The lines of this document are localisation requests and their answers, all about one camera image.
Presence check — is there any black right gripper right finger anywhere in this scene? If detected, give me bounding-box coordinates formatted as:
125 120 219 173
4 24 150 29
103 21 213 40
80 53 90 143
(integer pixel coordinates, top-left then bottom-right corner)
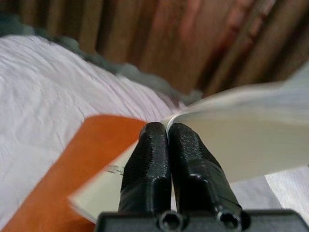
167 122 242 215

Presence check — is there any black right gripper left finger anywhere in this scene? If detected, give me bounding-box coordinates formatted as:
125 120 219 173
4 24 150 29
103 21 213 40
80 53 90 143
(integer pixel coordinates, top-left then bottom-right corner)
117 121 173 214

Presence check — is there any large thin softcover book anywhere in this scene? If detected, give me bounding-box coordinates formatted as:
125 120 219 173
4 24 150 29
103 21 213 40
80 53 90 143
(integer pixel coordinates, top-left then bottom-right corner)
0 64 309 232

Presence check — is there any pale grey wrinkled duvet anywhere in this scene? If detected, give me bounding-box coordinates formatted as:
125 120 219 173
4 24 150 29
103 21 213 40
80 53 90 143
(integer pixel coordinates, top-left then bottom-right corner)
0 35 189 229

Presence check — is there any white quilted mattress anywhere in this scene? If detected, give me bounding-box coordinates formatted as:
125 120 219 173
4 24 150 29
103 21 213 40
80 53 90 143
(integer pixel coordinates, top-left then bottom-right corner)
229 166 309 218

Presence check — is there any brown curtain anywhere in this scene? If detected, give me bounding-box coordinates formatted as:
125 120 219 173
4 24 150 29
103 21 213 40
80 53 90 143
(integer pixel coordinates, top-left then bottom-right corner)
0 0 309 96

